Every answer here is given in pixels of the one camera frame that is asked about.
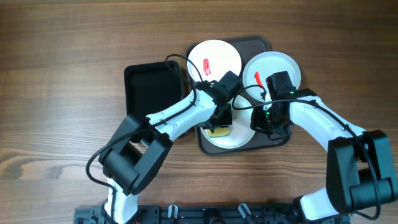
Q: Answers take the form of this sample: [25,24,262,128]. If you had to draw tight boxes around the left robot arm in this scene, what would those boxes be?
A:
[97,72,241,223]

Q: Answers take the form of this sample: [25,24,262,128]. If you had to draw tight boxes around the white plate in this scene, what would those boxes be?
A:
[187,40,242,82]
[200,108,255,149]

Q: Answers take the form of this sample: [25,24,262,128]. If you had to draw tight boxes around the black plastic bin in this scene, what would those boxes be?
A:
[124,60,183,125]

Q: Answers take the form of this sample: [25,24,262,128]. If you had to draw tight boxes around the dark brown serving tray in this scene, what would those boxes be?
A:
[187,36,290,156]

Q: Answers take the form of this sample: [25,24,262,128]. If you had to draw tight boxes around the yellow green sponge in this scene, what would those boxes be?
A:
[206,127,230,138]

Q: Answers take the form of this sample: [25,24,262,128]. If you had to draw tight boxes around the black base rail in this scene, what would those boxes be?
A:
[73,203,312,224]

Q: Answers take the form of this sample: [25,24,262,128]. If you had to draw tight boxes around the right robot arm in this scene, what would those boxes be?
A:
[251,72,397,223]

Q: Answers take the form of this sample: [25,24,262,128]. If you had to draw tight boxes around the light grey plate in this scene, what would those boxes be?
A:
[243,51,301,102]

